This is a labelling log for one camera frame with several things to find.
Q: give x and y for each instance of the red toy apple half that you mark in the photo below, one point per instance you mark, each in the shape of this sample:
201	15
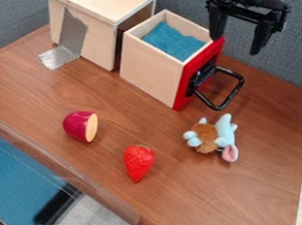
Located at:
80	125

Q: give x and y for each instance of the blue cloth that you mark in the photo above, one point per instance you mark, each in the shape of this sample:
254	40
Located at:
173	41

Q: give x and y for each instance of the red toy strawberry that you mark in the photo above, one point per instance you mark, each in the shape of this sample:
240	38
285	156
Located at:
138	162

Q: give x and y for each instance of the plush elephant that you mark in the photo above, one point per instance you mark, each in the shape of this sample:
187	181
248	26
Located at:
213	137

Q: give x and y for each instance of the drawer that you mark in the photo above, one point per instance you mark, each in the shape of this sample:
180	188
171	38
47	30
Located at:
161	69

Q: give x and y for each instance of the cabinet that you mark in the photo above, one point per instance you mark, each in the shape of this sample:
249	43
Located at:
95	19

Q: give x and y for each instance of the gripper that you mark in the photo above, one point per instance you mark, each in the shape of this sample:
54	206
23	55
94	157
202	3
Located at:
247	5

